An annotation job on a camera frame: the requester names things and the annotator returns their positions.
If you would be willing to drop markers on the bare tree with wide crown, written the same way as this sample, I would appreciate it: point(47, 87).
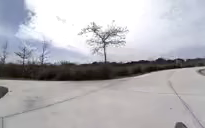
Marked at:
point(104, 50)

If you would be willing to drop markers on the distant dark tree line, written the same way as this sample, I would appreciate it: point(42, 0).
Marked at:
point(156, 61)

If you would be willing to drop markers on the small bare tree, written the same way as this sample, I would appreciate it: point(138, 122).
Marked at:
point(3, 55)
point(24, 55)
point(43, 53)

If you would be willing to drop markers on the long dark hedge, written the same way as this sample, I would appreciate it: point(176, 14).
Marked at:
point(76, 71)

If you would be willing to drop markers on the pale concrete path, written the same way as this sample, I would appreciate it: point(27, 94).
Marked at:
point(116, 103)

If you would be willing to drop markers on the robot's own part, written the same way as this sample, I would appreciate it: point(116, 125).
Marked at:
point(180, 125)

